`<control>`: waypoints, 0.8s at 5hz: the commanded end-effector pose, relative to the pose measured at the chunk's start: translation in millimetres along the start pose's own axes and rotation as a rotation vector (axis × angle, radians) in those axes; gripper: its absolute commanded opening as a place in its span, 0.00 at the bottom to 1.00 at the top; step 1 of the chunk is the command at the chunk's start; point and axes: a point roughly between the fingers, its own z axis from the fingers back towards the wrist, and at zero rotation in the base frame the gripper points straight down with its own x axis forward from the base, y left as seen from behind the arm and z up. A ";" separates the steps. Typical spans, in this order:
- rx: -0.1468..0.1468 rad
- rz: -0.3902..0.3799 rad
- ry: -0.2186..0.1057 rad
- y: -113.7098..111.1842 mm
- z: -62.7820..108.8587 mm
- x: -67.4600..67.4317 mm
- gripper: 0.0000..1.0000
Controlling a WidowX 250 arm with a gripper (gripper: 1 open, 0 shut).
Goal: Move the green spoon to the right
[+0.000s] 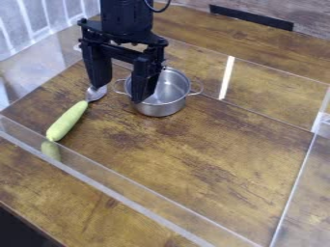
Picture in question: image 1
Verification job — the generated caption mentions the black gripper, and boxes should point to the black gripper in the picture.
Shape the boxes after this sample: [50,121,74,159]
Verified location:
[77,18,168,104]

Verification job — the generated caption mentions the small steel pot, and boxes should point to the small steel pot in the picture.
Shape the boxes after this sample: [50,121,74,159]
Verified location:
[112,67,204,118]

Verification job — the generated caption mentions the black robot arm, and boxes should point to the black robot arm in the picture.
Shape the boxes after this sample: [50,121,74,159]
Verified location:
[77,0,169,104]

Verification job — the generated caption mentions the black bar on table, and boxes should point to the black bar on table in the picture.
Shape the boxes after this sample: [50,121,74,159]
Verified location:
[208,4,293,31]

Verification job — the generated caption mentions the clear acrylic front barrier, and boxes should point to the clear acrylic front barrier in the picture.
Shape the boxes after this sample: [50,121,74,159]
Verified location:
[0,115,261,247]

